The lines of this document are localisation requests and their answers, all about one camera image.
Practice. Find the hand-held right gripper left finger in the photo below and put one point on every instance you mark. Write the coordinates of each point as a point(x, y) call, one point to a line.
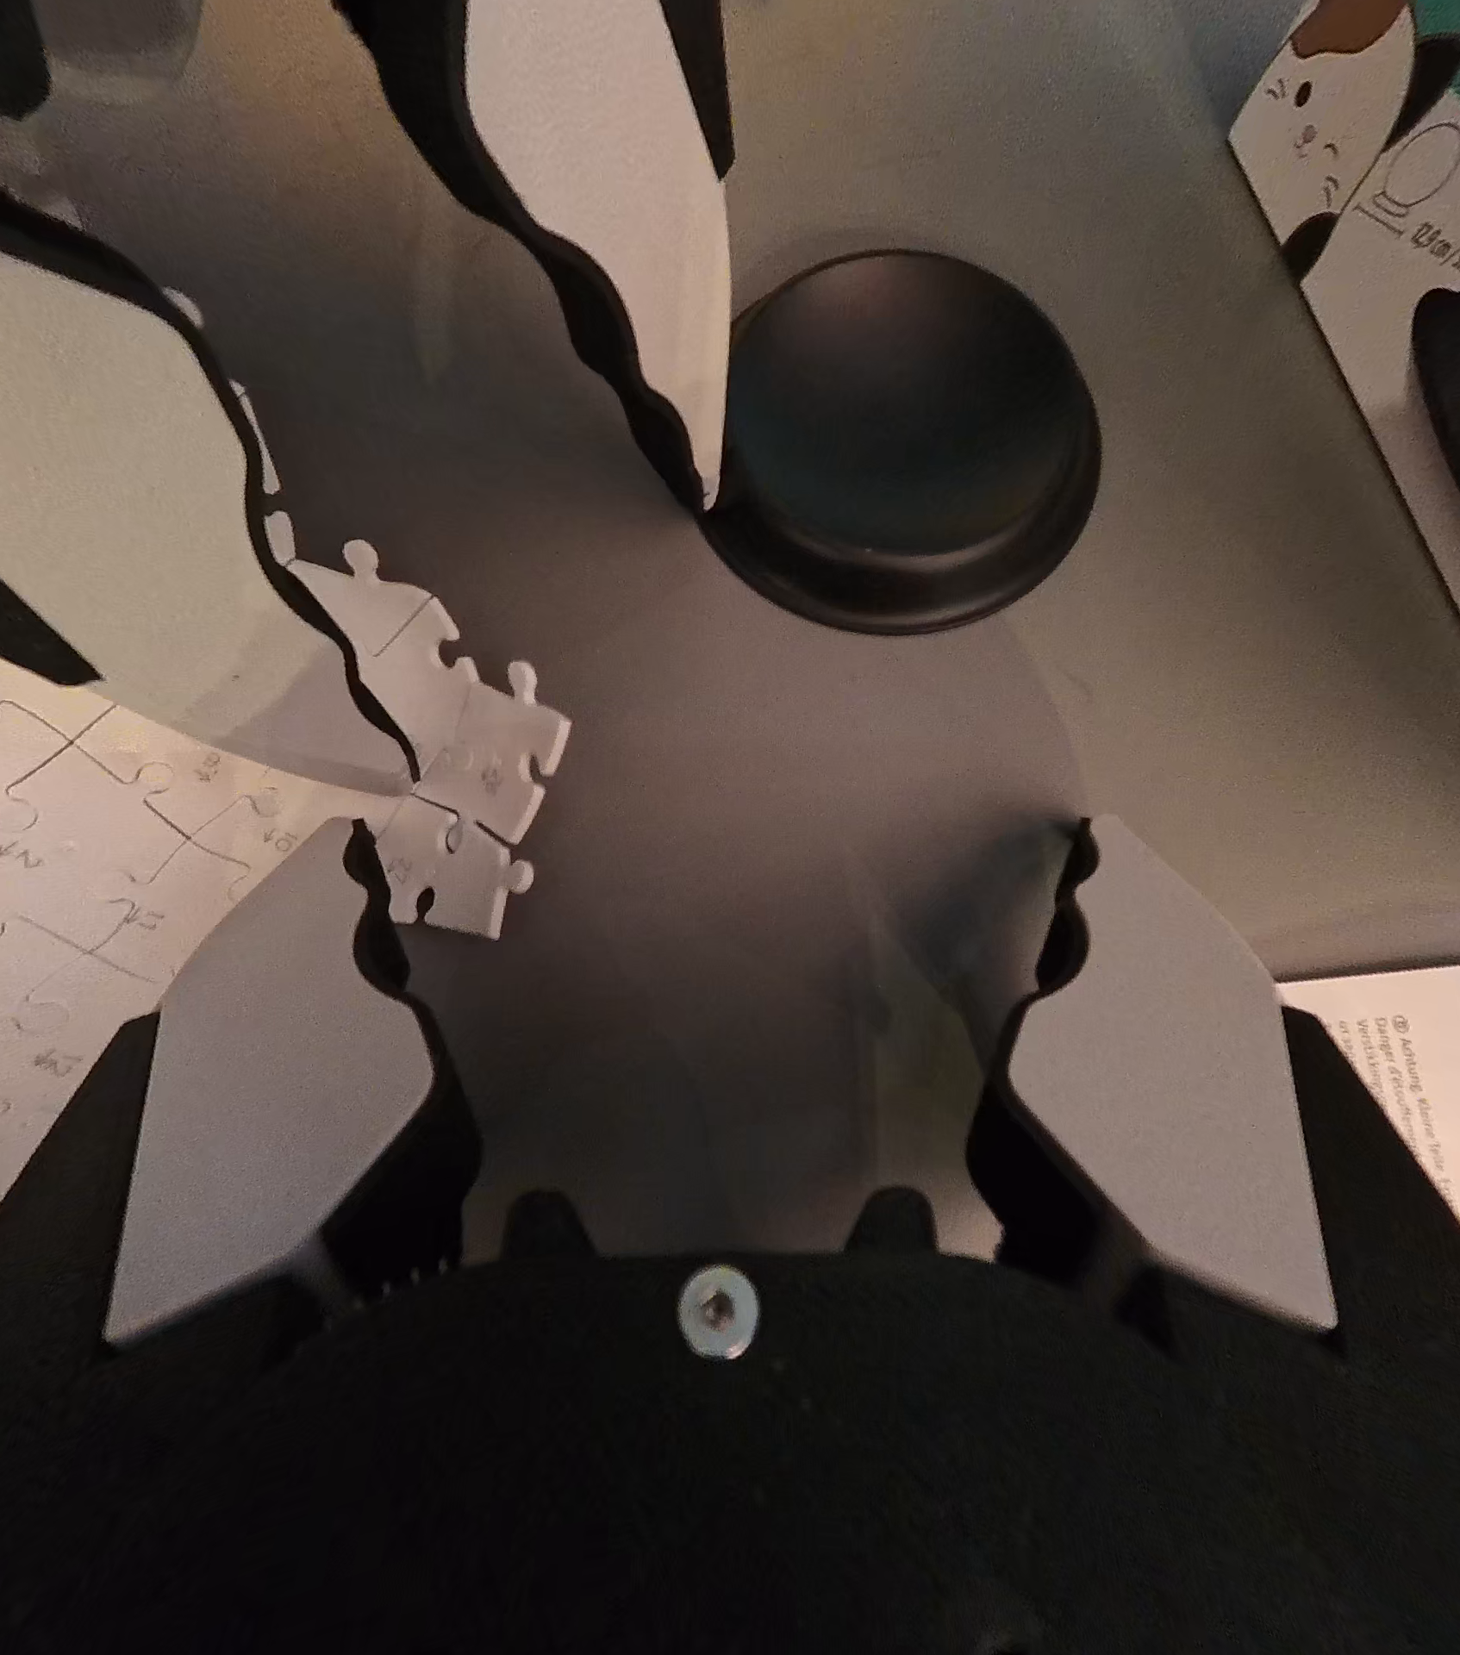
point(265, 1088)

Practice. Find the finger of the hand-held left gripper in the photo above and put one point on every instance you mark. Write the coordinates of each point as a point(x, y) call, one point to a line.
point(60, 441)
point(600, 156)

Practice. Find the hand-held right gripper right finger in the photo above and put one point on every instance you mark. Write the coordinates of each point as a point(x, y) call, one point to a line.
point(1169, 1088)

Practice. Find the assembled white puzzle section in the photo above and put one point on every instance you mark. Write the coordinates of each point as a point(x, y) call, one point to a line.
point(60, 907)

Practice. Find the black round ball stand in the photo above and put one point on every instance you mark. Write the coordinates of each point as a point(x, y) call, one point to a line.
point(913, 427)

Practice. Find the colourful puzzle box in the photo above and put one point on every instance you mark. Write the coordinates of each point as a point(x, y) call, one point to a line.
point(1378, 183)

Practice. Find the white instruction leaflet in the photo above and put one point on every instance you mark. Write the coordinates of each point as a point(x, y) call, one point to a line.
point(1455, 1088)

